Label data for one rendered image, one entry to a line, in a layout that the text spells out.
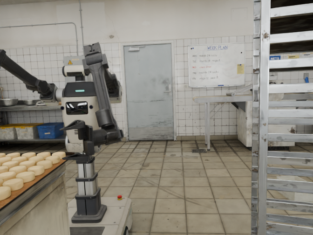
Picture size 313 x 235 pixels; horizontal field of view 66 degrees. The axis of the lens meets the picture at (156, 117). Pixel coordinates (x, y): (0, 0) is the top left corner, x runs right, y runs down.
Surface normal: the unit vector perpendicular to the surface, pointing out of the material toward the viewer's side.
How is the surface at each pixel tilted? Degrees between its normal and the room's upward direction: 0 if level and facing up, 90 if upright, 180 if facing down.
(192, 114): 90
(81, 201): 90
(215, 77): 90
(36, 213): 90
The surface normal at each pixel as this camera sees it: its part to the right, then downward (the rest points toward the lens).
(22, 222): 1.00, -0.03
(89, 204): -0.04, 0.13
